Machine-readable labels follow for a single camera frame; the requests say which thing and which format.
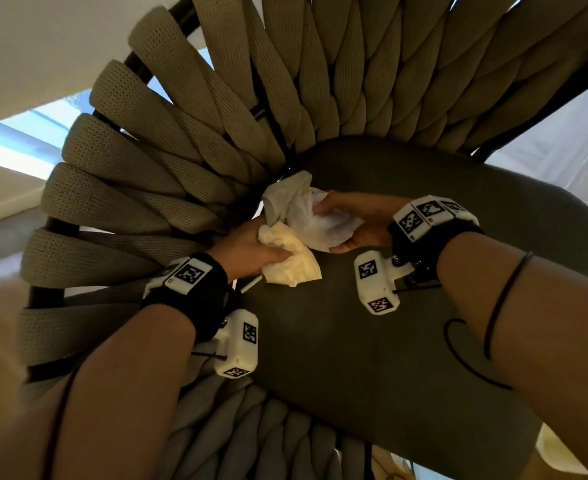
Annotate person's left hand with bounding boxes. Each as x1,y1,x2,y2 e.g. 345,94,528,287
207,214,294,284

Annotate cream round object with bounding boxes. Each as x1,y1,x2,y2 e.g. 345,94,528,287
535,423,588,476

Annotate black left wrist strap tracker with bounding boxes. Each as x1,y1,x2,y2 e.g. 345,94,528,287
142,252,231,345

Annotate beige woven rope chair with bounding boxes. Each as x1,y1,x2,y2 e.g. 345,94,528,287
16,0,588,480

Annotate person's left forearm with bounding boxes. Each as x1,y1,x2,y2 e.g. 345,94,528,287
0,304,198,480

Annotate thin black forearm band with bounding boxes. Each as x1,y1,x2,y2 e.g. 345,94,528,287
483,251,535,361

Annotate black right wrist strap tracker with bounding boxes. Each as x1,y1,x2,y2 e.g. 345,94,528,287
387,195,485,288

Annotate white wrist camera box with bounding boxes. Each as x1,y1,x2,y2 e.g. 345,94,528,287
353,250,415,316
213,308,260,380

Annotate white cloth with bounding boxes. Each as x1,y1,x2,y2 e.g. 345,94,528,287
262,170,365,253

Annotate dark grey seat cushion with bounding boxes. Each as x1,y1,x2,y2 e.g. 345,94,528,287
244,137,588,480

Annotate cream yellow cloth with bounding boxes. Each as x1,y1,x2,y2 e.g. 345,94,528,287
257,221,323,288

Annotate person's right forearm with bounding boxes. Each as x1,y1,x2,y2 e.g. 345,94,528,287
436,232,588,480

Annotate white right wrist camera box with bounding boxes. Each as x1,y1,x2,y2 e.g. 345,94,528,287
353,250,415,316

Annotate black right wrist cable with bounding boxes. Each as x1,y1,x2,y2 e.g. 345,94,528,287
443,318,515,392

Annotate person's right hand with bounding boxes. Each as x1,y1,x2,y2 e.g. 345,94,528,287
313,191,410,255

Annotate black wrist strap tracker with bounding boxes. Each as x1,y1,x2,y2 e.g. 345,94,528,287
142,252,231,345
387,195,485,288

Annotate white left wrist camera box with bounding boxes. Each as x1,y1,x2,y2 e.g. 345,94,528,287
213,308,260,380

